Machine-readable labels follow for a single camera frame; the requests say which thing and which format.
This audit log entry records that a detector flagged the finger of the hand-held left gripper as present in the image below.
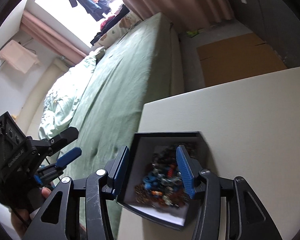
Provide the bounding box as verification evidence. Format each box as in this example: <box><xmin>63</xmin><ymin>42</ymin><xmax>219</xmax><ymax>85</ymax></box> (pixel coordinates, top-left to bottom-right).
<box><xmin>31</xmin><ymin>127</ymin><xmax>79</xmax><ymax>157</ymax></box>
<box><xmin>34</xmin><ymin>147</ymin><xmax>82</xmax><ymax>187</ymax></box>

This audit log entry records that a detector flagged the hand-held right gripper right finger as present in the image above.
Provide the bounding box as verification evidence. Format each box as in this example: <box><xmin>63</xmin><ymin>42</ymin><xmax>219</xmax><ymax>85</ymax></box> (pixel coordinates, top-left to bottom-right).
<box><xmin>176</xmin><ymin>144</ymin><xmax>283</xmax><ymax>240</ymax></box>

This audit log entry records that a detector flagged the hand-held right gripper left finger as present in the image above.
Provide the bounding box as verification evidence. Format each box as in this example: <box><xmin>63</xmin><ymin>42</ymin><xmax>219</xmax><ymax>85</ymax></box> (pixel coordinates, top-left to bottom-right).
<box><xmin>21</xmin><ymin>145</ymin><xmax>130</xmax><ymax>240</ymax></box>

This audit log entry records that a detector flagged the black jewelry box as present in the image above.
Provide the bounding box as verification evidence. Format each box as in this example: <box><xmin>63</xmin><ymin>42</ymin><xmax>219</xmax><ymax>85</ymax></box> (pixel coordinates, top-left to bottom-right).
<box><xmin>116</xmin><ymin>131</ymin><xmax>213</xmax><ymax>232</ymax></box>

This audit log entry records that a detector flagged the brown seed bead bracelet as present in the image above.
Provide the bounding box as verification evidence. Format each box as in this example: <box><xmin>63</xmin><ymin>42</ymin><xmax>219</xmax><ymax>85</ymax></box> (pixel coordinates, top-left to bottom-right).
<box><xmin>134</xmin><ymin>180</ymin><xmax>190</xmax><ymax>210</ymax></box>

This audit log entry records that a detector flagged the blue bead bracelet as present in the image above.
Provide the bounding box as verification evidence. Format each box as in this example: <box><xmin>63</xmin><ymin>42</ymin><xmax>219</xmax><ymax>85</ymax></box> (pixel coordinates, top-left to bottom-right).
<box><xmin>141</xmin><ymin>164</ymin><xmax>184</xmax><ymax>193</ymax></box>

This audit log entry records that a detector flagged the person's left hand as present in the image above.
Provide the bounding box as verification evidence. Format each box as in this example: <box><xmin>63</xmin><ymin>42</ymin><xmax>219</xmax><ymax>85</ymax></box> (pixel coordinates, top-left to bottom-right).
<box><xmin>0</xmin><ymin>177</ymin><xmax>52</xmax><ymax>238</ymax></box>

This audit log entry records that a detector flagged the light green quilt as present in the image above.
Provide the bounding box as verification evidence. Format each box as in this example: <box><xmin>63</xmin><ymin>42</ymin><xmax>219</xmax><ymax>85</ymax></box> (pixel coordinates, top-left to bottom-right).
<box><xmin>38</xmin><ymin>46</ymin><xmax>107</xmax><ymax>141</ymax></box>

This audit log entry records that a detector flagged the cream pipe cover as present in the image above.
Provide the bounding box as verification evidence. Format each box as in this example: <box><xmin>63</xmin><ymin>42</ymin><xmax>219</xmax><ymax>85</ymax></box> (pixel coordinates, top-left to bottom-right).
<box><xmin>22</xmin><ymin>56</ymin><xmax>72</xmax><ymax>137</ymax></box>

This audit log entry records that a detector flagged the bed with green sheet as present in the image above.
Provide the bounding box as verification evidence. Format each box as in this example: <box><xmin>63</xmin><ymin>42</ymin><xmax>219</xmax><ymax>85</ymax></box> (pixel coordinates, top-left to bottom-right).
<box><xmin>39</xmin><ymin>12</ymin><xmax>186</xmax><ymax>232</ymax></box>

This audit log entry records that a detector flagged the air conditioner with pink cover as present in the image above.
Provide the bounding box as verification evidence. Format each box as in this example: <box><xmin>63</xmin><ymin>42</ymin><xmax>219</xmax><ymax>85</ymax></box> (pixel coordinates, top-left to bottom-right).
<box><xmin>0</xmin><ymin>39</ymin><xmax>41</xmax><ymax>81</ymax></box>

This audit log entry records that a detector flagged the narrow pink curtain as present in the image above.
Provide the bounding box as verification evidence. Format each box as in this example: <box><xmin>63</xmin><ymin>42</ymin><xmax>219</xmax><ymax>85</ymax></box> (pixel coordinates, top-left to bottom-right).
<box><xmin>20</xmin><ymin>9</ymin><xmax>91</xmax><ymax>61</ymax></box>

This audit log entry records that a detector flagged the pile of dark red clothes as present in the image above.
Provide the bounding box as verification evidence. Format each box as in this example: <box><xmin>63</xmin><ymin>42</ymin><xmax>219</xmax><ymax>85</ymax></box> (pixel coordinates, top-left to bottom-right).
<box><xmin>90</xmin><ymin>4</ymin><xmax>130</xmax><ymax>47</ymax></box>

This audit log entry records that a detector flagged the brown cardboard sheet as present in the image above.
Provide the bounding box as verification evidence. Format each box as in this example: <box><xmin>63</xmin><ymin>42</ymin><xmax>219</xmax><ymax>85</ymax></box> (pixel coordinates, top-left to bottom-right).
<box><xmin>196</xmin><ymin>33</ymin><xmax>290</xmax><ymax>88</ymax></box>

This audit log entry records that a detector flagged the cream printed bedding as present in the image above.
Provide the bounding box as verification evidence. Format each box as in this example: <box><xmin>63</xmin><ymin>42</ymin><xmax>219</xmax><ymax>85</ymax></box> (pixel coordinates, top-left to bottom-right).
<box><xmin>99</xmin><ymin>12</ymin><xmax>141</xmax><ymax>48</ymax></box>

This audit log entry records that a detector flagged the small green object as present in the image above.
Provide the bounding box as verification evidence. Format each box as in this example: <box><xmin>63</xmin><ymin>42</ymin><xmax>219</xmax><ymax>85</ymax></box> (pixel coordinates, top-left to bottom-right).
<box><xmin>186</xmin><ymin>28</ymin><xmax>203</xmax><ymax>38</ymax></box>

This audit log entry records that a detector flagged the wide pink curtain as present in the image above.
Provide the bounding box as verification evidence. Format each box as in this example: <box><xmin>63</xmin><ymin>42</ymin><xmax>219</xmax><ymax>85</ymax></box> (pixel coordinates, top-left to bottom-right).
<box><xmin>113</xmin><ymin>0</ymin><xmax>235</xmax><ymax>35</ymax></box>

